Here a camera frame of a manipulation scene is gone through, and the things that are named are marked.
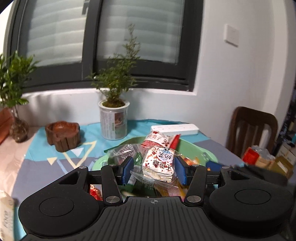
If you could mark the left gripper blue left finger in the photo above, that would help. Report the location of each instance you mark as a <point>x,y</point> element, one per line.
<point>123,174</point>

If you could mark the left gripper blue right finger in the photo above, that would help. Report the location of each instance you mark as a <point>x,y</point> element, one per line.
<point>182,170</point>

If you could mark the white red nougat packet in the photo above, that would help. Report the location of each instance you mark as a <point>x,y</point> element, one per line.
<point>158,164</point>

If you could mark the clear wrapped purple snack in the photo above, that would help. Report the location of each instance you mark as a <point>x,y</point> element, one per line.
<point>118,154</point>

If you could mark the green plastic bowl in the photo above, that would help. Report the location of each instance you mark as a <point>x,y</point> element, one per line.
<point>185,148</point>

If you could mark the red paper-cut coaster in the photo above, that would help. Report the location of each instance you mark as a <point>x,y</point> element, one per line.
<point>96,191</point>

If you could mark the red white candy packet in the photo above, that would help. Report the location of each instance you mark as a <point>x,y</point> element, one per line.
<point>156,138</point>

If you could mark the white power strip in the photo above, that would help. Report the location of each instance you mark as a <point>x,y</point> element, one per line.
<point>176,129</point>

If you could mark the brown wooden stump ashtray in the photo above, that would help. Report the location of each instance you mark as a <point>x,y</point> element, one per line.
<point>63,135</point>

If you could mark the dark wooden chair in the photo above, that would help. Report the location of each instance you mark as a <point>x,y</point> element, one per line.
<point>246,128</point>

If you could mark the small tree in white pot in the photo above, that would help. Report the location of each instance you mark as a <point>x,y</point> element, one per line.
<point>113,80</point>

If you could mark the white tissue pack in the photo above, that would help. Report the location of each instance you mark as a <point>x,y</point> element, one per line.
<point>7,217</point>

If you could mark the red storage box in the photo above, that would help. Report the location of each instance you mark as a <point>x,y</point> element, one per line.
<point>6,120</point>

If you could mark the dark framed window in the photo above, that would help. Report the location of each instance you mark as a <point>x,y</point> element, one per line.
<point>70,40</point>

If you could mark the leafy plant in glass vase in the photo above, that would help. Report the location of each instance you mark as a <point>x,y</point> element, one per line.
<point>16,71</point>

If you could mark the white wall socket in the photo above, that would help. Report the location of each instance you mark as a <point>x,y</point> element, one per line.
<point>231,35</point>

